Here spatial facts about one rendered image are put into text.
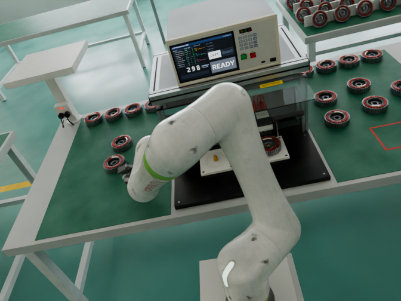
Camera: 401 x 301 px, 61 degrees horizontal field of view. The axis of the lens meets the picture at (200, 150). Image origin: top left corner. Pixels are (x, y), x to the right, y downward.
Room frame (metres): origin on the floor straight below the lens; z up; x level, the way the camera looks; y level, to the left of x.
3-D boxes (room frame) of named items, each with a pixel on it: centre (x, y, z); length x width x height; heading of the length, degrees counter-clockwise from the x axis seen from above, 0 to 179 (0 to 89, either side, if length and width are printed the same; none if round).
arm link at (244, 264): (0.51, -0.03, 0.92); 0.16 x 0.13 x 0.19; 124
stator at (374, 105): (1.23, -0.86, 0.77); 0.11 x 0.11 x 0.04
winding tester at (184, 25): (1.46, -0.23, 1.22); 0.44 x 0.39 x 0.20; 83
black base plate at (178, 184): (1.16, -0.18, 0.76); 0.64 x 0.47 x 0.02; 83
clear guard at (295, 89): (1.13, -0.36, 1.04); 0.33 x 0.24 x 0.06; 173
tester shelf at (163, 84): (1.46, -0.22, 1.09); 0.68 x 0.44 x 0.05; 83
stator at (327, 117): (1.21, -0.66, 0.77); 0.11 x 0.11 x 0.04
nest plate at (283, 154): (1.13, -0.30, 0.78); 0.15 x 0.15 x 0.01; 83
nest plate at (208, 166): (1.16, -0.06, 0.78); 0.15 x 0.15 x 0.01; 83
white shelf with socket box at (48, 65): (1.84, 0.65, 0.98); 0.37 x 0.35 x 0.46; 83
